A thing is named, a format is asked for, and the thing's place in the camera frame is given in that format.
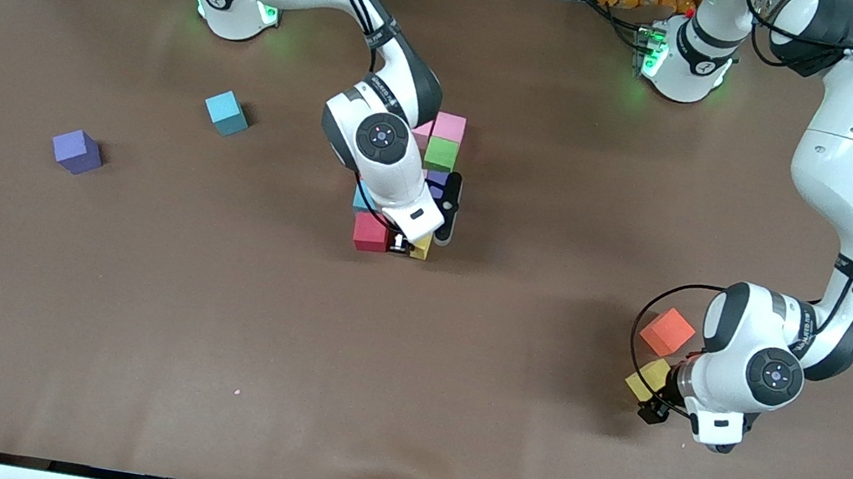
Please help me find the yellow foam cube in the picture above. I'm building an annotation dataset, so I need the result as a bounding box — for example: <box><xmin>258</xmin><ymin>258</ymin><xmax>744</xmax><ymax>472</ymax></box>
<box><xmin>621</xmin><ymin>353</ymin><xmax>673</xmax><ymax>407</ymax></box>
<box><xmin>407</xmin><ymin>229</ymin><xmax>435</xmax><ymax>262</ymax></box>

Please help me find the crimson foam cube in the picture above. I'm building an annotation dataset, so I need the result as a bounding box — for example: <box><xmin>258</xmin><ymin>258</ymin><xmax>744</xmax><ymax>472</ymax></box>
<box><xmin>350</xmin><ymin>211</ymin><xmax>394</xmax><ymax>256</ymax></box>

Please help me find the cyan foam cube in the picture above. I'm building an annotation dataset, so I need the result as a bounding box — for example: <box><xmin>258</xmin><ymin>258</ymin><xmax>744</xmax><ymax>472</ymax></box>
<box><xmin>200</xmin><ymin>87</ymin><xmax>254</xmax><ymax>140</ymax></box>
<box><xmin>350</xmin><ymin>181</ymin><xmax>378</xmax><ymax>216</ymax></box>

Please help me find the purple foam cube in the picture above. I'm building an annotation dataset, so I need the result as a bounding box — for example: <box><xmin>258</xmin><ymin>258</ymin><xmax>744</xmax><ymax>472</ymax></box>
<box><xmin>423</xmin><ymin>170</ymin><xmax>450</xmax><ymax>201</ymax></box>
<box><xmin>47</xmin><ymin>125</ymin><xmax>107</xmax><ymax>179</ymax></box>

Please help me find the green foam cube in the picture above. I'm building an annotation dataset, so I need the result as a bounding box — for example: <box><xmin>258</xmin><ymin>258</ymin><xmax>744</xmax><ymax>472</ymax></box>
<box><xmin>422</xmin><ymin>136</ymin><xmax>462</xmax><ymax>175</ymax></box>

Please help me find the orange foam cube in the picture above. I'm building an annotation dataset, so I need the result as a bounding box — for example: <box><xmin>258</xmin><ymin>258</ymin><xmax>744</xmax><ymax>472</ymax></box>
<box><xmin>636</xmin><ymin>303</ymin><xmax>700</xmax><ymax>361</ymax></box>

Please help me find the brown table cover sheet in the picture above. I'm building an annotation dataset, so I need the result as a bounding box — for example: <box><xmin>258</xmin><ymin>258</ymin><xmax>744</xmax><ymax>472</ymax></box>
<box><xmin>0</xmin><ymin>0</ymin><xmax>853</xmax><ymax>479</ymax></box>

